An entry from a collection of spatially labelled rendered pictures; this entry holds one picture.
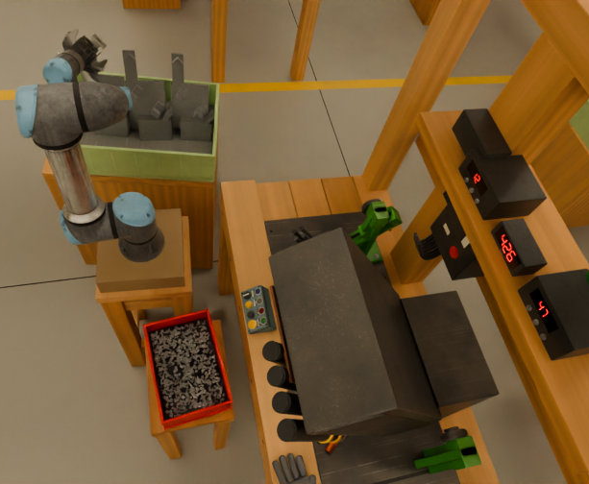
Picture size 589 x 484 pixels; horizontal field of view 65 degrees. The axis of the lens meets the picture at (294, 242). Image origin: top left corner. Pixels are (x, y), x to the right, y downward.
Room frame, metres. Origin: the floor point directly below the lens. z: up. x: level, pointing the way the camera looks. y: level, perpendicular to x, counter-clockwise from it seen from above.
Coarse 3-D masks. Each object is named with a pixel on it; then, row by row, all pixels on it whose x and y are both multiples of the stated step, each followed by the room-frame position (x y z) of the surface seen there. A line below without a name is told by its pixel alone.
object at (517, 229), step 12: (504, 228) 0.69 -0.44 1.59; (516, 228) 0.70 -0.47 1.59; (504, 240) 0.67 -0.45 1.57; (516, 240) 0.67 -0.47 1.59; (528, 240) 0.68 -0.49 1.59; (516, 252) 0.64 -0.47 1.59; (528, 252) 0.64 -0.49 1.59; (540, 252) 0.65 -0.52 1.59; (516, 264) 0.62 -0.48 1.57; (528, 264) 0.61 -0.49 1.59; (540, 264) 0.62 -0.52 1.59; (516, 276) 0.61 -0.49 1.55
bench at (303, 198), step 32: (288, 192) 1.15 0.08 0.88; (320, 192) 1.20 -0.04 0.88; (352, 192) 1.25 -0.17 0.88; (384, 192) 1.30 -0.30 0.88; (224, 256) 1.01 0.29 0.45; (384, 256) 0.99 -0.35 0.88; (224, 288) 1.01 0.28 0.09; (416, 288) 0.90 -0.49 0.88; (448, 416) 0.47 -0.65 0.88; (480, 448) 0.40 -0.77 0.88; (480, 480) 0.31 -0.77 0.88
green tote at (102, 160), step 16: (80, 80) 1.36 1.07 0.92; (144, 80) 1.44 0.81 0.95; (160, 80) 1.46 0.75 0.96; (96, 160) 1.01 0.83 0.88; (112, 160) 1.03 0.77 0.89; (128, 160) 1.05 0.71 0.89; (144, 160) 1.07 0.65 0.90; (160, 160) 1.09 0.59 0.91; (176, 160) 1.11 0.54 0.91; (192, 160) 1.12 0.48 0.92; (208, 160) 1.14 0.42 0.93; (128, 176) 1.05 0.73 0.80; (144, 176) 1.06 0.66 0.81; (160, 176) 1.08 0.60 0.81; (176, 176) 1.10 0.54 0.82; (192, 176) 1.12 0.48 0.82; (208, 176) 1.14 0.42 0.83
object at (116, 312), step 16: (112, 304) 0.52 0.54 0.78; (128, 304) 0.55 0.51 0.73; (144, 304) 0.57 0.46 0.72; (160, 304) 0.60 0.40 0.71; (176, 304) 0.61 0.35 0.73; (192, 304) 0.85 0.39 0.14; (112, 320) 0.51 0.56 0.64; (128, 320) 0.53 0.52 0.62; (128, 336) 0.52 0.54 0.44; (128, 352) 0.51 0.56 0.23; (144, 352) 0.57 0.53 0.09
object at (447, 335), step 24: (408, 312) 0.60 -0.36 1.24; (432, 312) 0.62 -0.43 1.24; (456, 312) 0.65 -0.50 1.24; (432, 336) 0.55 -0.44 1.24; (456, 336) 0.57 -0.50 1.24; (432, 360) 0.48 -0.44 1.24; (456, 360) 0.51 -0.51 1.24; (480, 360) 0.53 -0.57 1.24; (432, 384) 0.42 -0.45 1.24; (456, 384) 0.44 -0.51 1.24; (480, 384) 0.46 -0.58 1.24; (456, 408) 0.42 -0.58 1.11
